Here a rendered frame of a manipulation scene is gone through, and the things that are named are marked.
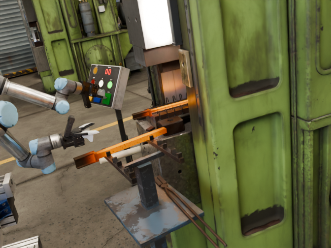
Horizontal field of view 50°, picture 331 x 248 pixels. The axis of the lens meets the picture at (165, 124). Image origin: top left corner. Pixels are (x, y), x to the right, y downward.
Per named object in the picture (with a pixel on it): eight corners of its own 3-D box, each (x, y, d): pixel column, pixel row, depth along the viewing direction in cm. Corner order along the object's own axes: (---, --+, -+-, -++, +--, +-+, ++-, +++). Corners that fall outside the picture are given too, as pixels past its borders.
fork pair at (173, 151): (130, 178, 129) (129, 173, 128) (124, 172, 134) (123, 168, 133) (182, 156, 138) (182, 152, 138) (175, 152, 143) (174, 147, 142)
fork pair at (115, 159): (117, 167, 139) (116, 162, 138) (112, 162, 144) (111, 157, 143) (167, 147, 148) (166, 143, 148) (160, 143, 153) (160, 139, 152)
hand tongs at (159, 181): (228, 246, 124) (227, 244, 124) (217, 251, 123) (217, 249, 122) (160, 176, 176) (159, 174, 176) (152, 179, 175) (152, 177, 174)
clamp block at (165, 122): (164, 137, 183) (162, 125, 181) (159, 131, 191) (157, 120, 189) (185, 131, 187) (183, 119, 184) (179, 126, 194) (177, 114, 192)
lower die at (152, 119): (156, 129, 194) (154, 115, 191) (146, 119, 212) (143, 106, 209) (223, 110, 206) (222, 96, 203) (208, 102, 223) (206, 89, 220)
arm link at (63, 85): (51, 88, 209) (56, 75, 207) (67, 92, 217) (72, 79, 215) (57, 92, 203) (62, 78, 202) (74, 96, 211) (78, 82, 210)
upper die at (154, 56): (146, 67, 181) (142, 48, 178) (135, 61, 199) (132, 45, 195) (217, 50, 193) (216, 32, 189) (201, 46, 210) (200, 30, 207)
